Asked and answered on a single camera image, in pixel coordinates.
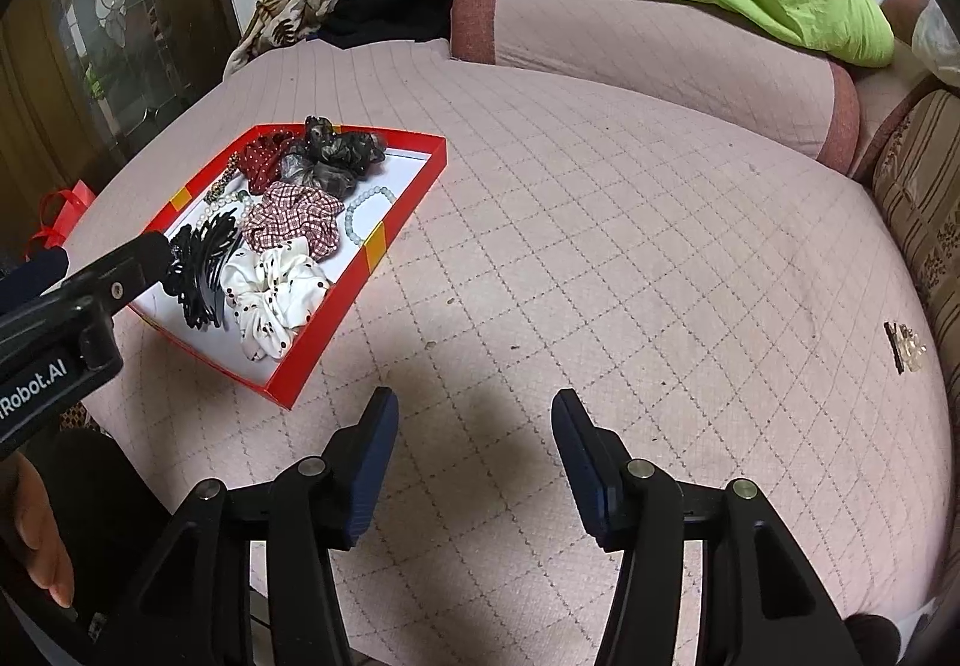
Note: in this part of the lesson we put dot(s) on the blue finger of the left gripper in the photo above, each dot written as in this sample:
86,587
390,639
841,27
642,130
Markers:
32,278

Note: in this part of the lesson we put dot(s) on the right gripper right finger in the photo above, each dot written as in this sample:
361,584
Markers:
761,600

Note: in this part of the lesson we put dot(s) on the wooden glass door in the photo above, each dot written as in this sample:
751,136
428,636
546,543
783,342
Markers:
86,84

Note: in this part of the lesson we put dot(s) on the clear amber hair claw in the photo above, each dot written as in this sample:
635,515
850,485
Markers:
908,351

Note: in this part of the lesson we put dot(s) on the red polka dot scrunchie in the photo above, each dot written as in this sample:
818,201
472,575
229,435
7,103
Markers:
260,160

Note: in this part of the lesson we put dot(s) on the brown sofa backrest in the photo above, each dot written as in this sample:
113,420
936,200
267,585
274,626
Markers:
887,95

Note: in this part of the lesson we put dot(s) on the cream cloth bag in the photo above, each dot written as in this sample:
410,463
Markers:
935,44

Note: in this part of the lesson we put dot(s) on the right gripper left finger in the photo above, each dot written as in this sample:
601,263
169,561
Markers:
195,607

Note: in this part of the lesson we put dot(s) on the black leopard hair band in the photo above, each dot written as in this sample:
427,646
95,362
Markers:
227,188

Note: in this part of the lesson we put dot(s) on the black hair clips bundle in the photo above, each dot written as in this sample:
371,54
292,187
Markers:
198,254

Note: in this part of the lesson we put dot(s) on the red gift bag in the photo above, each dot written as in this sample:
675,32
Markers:
59,212

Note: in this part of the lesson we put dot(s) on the pink bolster cushion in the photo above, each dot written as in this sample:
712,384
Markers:
695,56

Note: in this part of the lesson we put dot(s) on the striped floral brown cushion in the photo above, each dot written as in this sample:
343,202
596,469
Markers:
915,186

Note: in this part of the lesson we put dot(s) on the white polka dot scrunchie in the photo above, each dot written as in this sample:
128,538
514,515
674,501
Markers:
272,295

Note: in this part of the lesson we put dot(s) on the dark grey floral scrunchie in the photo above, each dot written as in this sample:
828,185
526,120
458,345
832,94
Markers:
330,160

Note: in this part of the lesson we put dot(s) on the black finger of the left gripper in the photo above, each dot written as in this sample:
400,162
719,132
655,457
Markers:
115,279

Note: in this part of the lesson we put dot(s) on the pink quilted mattress cover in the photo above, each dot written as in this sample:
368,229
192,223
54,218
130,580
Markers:
717,299

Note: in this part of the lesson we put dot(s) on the red gingham scrunchie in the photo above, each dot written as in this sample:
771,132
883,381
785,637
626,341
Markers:
288,212

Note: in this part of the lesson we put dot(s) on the person's left hand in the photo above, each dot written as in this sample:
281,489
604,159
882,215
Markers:
28,522

